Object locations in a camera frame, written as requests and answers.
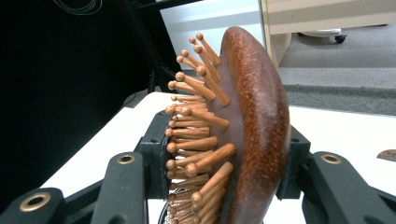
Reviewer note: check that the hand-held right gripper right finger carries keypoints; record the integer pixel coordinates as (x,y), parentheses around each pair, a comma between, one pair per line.
(297,152)

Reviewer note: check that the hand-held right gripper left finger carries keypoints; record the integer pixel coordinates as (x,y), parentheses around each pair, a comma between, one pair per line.
(154,168)

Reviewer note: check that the wooden hairbrush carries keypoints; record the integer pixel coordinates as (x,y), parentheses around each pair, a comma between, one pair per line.
(258,130)

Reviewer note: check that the dark brown flat object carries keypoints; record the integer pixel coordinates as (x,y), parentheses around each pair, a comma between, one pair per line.
(387,155)

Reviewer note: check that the white chair base with caster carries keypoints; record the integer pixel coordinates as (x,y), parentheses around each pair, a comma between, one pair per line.
(323,33)

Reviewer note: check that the black metal stand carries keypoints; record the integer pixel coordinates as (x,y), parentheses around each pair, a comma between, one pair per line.
(146,40)

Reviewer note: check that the light wooden desk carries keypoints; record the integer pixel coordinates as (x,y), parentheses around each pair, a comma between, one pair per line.
(327,15)

